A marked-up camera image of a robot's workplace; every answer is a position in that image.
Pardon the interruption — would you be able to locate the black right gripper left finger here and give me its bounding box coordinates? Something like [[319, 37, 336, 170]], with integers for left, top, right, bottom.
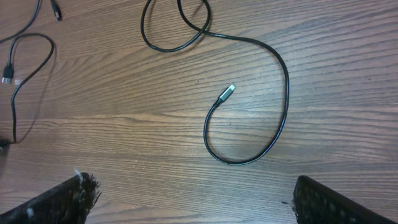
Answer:
[[1, 172, 101, 224]]

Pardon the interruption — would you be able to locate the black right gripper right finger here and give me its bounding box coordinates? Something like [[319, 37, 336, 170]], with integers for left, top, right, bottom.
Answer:
[[292, 175, 395, 224]]

